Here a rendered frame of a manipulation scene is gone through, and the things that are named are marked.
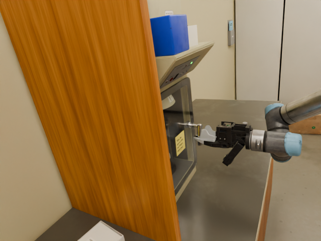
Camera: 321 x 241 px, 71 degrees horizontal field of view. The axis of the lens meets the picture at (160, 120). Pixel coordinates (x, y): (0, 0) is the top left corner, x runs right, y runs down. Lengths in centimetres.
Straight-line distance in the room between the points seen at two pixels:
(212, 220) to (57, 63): 70
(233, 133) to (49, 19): 67
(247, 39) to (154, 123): 321
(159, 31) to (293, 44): 314
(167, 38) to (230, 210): 63
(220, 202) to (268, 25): 299
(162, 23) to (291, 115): 57
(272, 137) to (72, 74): 65
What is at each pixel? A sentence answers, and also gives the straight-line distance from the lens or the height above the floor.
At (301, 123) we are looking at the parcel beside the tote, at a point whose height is 17.
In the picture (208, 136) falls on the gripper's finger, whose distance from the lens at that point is 87.
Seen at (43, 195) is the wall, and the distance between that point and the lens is 100.
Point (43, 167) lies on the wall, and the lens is 97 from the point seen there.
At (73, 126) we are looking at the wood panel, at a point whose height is 133.
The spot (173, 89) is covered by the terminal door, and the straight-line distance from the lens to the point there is 76.
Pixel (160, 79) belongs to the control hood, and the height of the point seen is 146.
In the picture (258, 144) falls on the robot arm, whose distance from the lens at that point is 82.
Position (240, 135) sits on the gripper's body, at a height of 119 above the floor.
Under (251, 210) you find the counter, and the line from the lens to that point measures 91.
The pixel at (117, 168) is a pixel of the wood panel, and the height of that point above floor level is 120.
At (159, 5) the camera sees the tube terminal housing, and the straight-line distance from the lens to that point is 75.
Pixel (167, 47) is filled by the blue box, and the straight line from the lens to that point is 57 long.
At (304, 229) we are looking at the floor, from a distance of 222.
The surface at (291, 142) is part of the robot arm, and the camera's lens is 82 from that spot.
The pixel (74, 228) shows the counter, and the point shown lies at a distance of 97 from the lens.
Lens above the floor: 157
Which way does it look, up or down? 22 degrees down
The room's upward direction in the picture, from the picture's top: 9 degrees counter-clockwise
